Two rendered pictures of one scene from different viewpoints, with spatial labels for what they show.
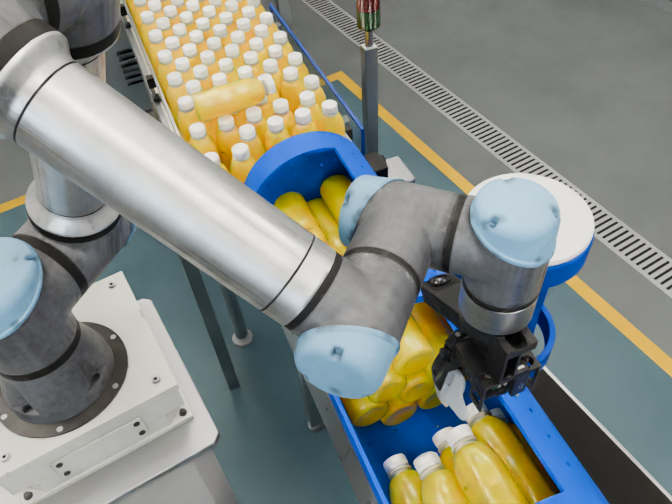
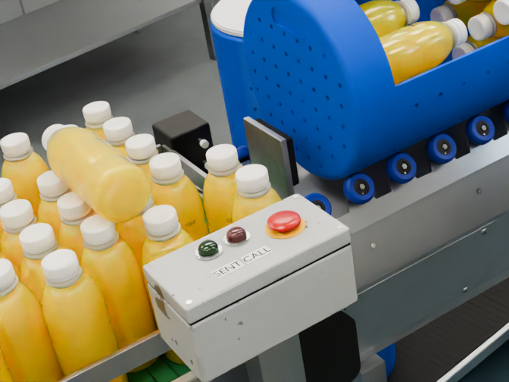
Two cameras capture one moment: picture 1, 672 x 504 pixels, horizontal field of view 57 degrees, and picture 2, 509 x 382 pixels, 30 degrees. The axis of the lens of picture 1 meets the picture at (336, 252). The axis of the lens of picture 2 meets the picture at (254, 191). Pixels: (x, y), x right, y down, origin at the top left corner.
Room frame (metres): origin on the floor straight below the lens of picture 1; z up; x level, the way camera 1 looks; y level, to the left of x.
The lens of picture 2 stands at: (1.26, 1.24, 1.66)
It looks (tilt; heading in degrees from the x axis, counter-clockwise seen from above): 31 degrees down; 262
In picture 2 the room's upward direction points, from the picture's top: 10 degrees counter-clockwise
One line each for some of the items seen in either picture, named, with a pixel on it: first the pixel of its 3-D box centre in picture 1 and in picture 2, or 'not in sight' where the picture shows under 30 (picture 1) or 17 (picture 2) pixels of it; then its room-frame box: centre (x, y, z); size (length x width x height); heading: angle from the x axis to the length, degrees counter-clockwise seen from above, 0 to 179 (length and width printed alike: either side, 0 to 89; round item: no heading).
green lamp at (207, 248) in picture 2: not in sight; (207, 248); (1.21, 0.41, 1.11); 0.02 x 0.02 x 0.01
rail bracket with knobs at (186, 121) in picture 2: (368, 178); (186, 151); (1.17, -0.10, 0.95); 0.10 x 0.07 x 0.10; 109
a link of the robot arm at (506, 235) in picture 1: (505, 243); not in sight; (0.37, -0.16, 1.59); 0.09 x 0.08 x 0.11; 65
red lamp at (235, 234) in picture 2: not in sight; (235, 234); (1.17, 0.40, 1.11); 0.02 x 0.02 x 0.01
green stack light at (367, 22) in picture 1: (368, 16); not in sight; (1.55, -0.14, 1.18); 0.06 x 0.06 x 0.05
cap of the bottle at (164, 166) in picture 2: (247, 131); (165, 165); (1.22, 0.19, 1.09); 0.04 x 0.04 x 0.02
